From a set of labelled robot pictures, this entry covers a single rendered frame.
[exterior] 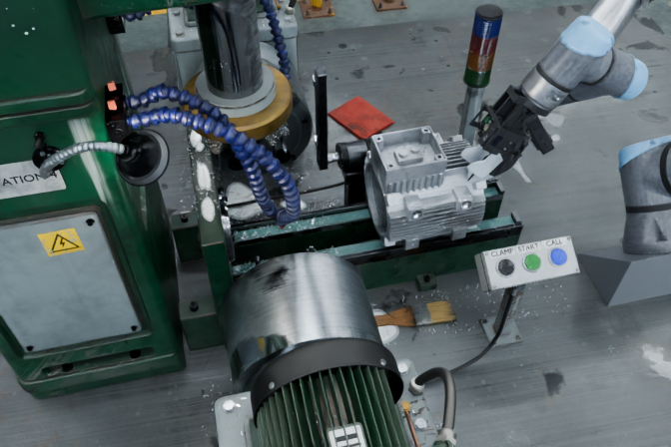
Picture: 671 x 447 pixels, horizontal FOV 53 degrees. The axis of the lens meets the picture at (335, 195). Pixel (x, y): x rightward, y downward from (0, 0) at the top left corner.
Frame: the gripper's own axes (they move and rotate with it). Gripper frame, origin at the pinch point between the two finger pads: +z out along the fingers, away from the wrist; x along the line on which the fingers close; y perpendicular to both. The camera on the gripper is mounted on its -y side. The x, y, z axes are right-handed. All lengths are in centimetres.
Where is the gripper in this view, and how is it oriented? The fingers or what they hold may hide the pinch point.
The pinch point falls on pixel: (475, 177)
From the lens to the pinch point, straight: 133.5
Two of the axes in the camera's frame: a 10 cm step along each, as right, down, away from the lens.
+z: -4.9, 6.7, 5.6
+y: -8.4, -2.0, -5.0
